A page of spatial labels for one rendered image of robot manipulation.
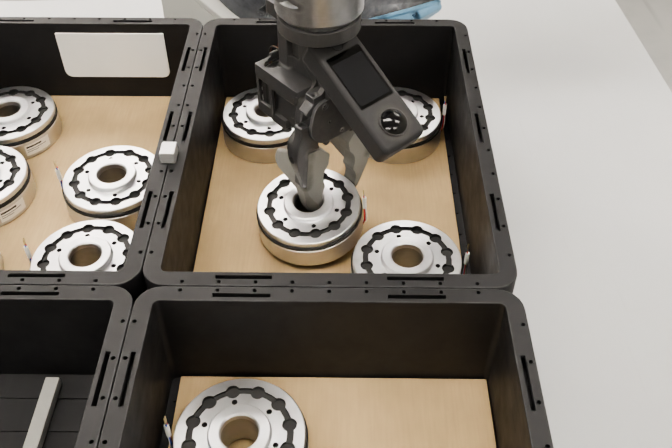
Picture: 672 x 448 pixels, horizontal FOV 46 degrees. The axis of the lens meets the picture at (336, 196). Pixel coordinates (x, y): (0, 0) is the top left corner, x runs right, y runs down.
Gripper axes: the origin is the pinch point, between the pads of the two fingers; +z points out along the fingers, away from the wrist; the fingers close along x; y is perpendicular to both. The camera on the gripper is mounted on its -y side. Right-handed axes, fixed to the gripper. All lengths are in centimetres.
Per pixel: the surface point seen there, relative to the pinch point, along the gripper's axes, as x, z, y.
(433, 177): -12.2, 3.4, -2.2
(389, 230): -0.9, 0.3, -6.7
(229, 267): 12.1, 3.2, 1.8
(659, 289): -29.0, 16.4, -23.6
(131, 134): 8.8, 3.4, 25.9
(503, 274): 0.5, -6.8, -20.8
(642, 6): -202, 88, 70
